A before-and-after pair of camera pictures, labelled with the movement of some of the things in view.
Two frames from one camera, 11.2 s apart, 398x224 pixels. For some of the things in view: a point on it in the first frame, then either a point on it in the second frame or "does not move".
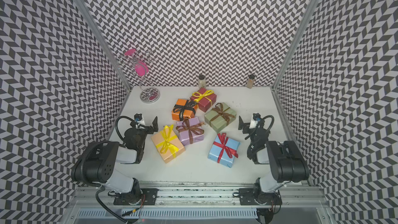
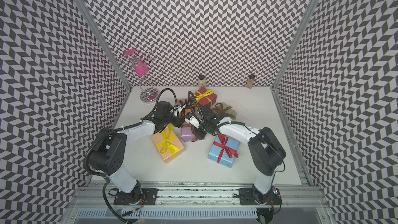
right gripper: (245, 125) to (197, 132)
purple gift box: (190, 130) does not move
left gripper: (155, 125) to (179, 122)
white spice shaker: (201, 81) does not move
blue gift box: (223, 150) does not move
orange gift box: (183, 108) does not move
